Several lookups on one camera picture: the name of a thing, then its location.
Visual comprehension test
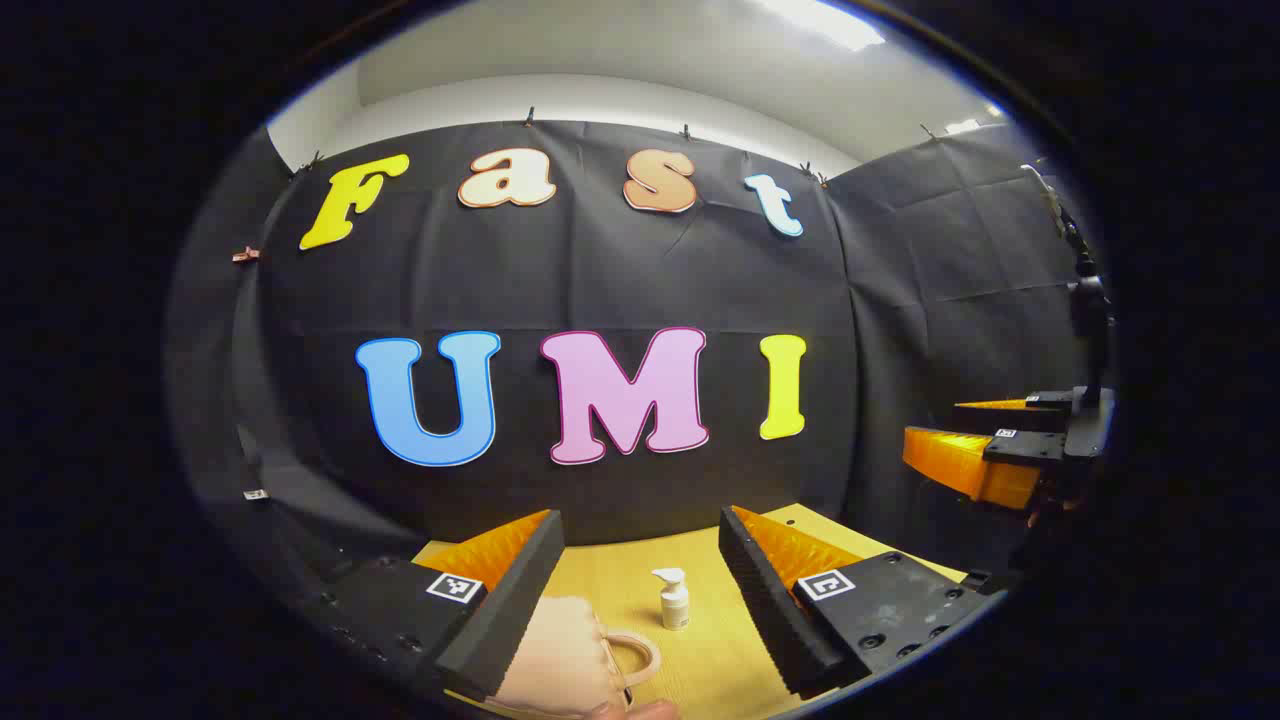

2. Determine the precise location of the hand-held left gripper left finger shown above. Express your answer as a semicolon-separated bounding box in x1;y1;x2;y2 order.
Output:
300;508;566;701

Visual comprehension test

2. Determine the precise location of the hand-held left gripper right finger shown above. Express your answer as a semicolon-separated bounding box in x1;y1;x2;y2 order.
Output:
718;505;1001;701

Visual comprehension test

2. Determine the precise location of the pink quilted suitcase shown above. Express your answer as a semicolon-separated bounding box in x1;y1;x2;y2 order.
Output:
490;597;661;719

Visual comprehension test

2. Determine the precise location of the white pump bottle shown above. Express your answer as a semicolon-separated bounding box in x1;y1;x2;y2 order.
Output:
652;568;691;632

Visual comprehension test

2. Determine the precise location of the black backdrop cloth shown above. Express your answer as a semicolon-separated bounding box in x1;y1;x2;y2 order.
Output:
165;120;1111;621

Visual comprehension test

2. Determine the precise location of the long ceiling light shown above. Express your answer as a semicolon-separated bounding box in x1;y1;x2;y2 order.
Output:
750;0;886;51

